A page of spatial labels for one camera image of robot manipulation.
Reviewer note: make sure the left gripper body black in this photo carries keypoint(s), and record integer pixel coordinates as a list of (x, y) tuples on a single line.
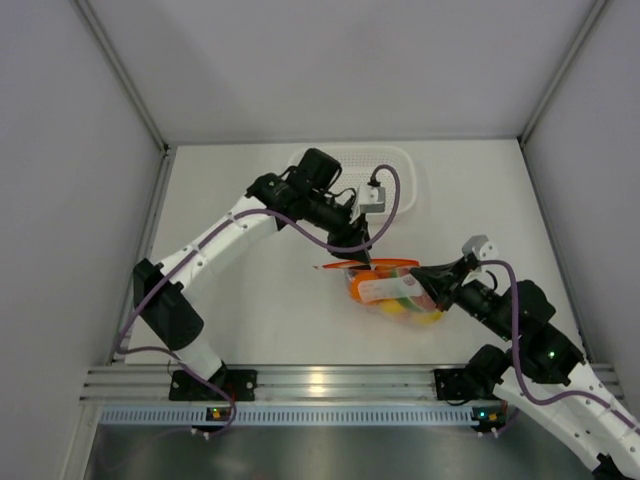
[(339, 224)]

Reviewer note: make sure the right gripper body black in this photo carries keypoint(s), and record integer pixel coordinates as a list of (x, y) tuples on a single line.
[(453, 289)]

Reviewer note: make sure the clear zip top bag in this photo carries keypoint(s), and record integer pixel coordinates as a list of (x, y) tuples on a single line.
[(394, 281)]

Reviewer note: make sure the orange fake fruit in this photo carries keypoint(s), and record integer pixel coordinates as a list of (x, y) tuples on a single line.
[(354, 282)]

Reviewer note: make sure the fake watermelon slice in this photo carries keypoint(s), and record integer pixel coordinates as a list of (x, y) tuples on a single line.
[(418, 304)]

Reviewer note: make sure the yellow orange fake mango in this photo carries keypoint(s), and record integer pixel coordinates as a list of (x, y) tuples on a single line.
[(427, 318)]

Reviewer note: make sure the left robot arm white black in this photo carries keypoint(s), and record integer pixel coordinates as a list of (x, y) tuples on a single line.
[(164, 292)]

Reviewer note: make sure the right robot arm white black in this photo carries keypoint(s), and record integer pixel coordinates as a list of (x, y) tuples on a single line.
[(543, 374)]

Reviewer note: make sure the yellow fake lemon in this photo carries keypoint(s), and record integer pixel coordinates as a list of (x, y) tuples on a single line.
[(392, 307)]

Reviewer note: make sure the white perforated plastic basket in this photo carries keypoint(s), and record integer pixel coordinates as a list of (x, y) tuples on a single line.
[(358, 162)]

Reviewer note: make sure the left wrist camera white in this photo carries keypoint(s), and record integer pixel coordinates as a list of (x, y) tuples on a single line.
[(370, 199)]

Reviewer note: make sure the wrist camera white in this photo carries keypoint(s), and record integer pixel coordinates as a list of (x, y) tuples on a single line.
[(370, 199), (481, 247)]

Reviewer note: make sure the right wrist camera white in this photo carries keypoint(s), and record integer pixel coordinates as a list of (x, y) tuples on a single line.
[(481, 247)]

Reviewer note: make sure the aluminium rail frame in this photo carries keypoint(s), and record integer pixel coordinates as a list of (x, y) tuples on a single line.
[(404, 383)]

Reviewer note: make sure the white slotted cable duct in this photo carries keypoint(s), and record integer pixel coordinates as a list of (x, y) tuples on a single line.
[(270, 415)]

